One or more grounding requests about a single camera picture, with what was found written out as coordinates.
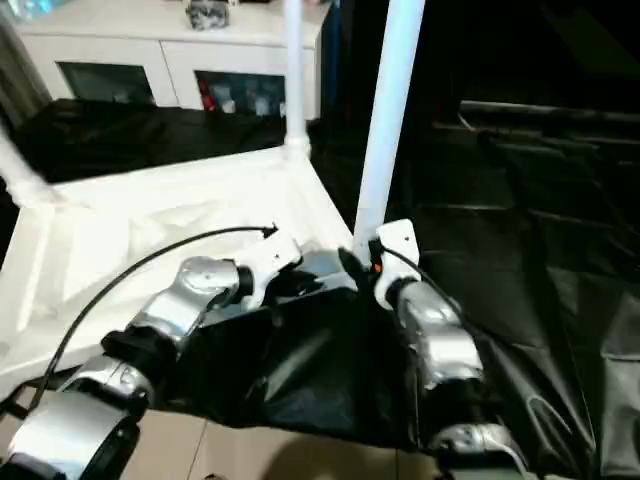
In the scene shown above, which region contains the white plastic table leg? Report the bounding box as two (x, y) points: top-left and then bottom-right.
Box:
(280, 0), (313, 161)
(350, 0), (427, 263)
(0, 130), (63, 209)

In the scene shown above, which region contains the white plastic table top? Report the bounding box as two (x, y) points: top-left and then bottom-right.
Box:
(0, 140), (369, 399)

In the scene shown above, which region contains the black plastic table mat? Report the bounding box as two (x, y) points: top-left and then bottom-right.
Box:
(0, 98), (640, 471)

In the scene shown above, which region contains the black flat bar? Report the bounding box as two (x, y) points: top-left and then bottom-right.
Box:
(460, 98), (640, 121)

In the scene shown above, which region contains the white glass-door cabinet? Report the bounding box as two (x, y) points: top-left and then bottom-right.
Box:
(14, 0), (327, 119)

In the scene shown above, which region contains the grey crumpled clump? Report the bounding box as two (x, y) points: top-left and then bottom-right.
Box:
(184, 0), (234, 31)

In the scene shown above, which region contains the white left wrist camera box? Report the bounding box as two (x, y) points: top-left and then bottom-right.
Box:
(236, 228), (304, 305)

